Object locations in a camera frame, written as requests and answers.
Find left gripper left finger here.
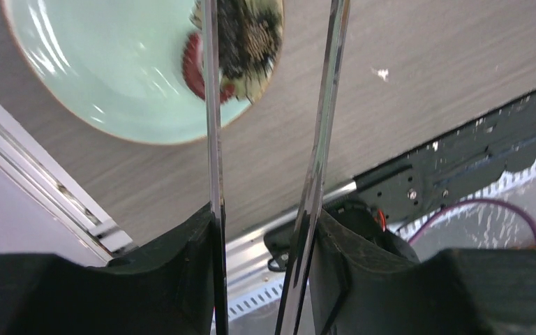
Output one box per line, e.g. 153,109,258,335
0,206,214,334

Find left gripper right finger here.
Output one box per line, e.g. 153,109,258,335
308,212,536,334

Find red bacon strip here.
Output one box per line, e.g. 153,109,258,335
182,31,237,105

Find pale green plate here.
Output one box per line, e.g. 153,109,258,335
0,0,285,146

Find dark mushroom food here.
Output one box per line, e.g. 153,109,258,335
216,0,284,103

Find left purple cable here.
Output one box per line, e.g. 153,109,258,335
406,198,536,251

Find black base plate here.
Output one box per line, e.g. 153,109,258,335
263,76,536,274

